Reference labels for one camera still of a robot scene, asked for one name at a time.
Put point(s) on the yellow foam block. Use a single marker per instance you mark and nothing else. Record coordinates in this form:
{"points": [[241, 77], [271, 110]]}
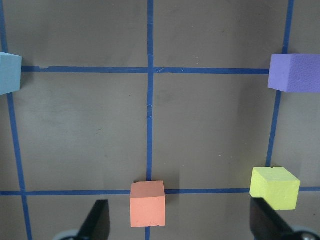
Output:
{"points": [[276, 185]]}

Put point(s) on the purple foam block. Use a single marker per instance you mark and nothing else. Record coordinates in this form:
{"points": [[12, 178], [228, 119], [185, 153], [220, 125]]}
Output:
{"points": [[294, 73]]}

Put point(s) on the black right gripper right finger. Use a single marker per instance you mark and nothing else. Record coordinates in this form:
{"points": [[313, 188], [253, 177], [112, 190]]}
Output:
{"points": [[266, 224]]}

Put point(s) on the light blue foam block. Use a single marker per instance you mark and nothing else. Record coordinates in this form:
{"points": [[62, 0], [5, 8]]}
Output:
{"points": [[10, 73]]}

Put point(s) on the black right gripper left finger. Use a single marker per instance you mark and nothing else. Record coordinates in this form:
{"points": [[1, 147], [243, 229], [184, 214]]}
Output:
{"points": [[97, 224]]}

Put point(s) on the orange foam block near arm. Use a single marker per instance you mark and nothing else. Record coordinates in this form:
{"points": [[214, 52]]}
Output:
{"points": [[147, 204]]}

